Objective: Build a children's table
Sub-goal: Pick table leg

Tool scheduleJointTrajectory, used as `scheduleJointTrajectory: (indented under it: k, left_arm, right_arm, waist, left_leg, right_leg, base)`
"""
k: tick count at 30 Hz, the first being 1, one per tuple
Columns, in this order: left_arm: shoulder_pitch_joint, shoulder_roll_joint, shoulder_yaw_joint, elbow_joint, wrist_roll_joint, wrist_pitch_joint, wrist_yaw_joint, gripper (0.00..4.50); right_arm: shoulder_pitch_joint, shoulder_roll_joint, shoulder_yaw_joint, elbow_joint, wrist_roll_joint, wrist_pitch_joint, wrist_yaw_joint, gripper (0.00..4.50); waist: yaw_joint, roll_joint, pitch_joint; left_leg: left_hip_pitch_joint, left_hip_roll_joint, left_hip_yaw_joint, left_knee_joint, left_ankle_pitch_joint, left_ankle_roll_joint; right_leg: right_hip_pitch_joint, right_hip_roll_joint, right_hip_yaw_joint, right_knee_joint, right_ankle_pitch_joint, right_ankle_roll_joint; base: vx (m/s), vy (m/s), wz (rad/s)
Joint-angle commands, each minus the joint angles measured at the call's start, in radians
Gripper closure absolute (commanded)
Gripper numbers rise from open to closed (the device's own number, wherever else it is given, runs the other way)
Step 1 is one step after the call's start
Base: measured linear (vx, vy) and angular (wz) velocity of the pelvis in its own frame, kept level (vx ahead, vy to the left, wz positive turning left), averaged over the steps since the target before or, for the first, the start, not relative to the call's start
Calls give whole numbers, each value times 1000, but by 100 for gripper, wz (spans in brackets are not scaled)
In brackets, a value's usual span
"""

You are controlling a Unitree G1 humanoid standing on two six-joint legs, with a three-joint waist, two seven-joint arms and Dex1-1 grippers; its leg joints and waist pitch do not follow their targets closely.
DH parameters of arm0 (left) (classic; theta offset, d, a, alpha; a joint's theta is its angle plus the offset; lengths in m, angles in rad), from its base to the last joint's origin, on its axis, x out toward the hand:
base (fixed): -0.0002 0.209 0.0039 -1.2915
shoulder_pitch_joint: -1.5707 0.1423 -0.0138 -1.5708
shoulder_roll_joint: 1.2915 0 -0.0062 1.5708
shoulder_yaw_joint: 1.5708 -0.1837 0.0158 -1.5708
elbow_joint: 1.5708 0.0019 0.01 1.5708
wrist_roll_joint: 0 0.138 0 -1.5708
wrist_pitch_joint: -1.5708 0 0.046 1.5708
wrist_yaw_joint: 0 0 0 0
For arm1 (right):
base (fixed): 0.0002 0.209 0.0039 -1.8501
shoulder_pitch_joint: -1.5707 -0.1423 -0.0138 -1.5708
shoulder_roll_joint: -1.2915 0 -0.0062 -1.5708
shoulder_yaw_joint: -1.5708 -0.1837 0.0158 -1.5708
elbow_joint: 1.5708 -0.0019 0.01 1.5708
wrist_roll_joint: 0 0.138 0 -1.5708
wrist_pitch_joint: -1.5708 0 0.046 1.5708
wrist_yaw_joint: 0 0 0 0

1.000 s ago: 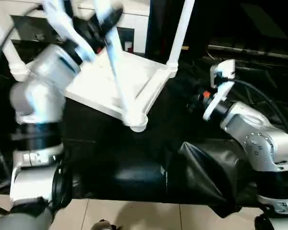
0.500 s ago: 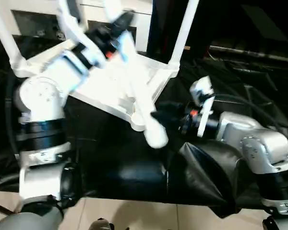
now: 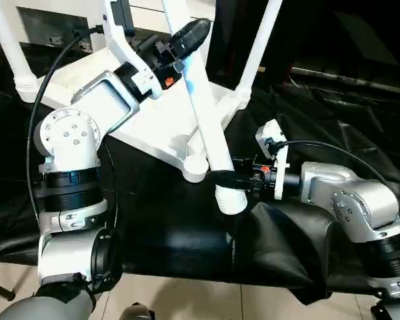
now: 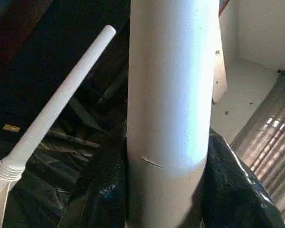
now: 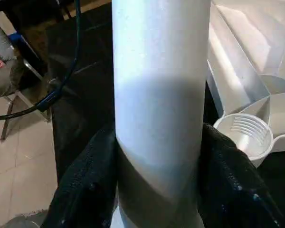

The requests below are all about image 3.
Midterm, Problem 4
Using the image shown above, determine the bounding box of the white plastic table leg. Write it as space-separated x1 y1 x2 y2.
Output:
0 0 38 103
234 0 285 98
161 0 248 217

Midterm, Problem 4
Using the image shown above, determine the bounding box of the white table frame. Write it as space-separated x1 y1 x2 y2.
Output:
35 25 251 185

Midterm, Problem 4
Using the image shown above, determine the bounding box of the black work mat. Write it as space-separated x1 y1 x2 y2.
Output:
0 49 400 306

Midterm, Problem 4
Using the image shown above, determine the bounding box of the white glass-door cabinet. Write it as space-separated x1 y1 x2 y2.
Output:
0 0 218 67

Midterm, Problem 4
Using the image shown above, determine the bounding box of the dark robot lower body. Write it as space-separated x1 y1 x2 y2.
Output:
119 301 157 320

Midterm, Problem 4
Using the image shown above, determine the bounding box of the black metal stand leg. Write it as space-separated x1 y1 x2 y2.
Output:
0 277 17 302

